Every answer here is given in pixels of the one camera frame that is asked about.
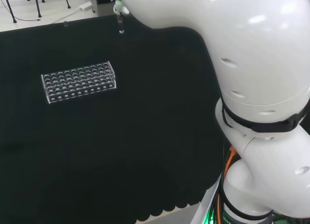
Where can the white power strip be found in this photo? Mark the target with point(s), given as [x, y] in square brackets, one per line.
[86, 6]

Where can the clear tape marker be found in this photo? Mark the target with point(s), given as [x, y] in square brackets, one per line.
[65, 23]

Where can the clear glass test tube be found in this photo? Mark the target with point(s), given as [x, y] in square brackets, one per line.
[120, 24]

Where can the clear plastic test tube rack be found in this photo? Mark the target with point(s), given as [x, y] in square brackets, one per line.
[77, 82]

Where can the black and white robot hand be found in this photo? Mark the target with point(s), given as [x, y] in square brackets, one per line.
[119, 8]

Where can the black bench cloth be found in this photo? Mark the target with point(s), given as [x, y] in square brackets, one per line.
[121, 137]

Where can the black tripod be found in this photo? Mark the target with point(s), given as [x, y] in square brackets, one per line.
[8, 6]
[37, 4]

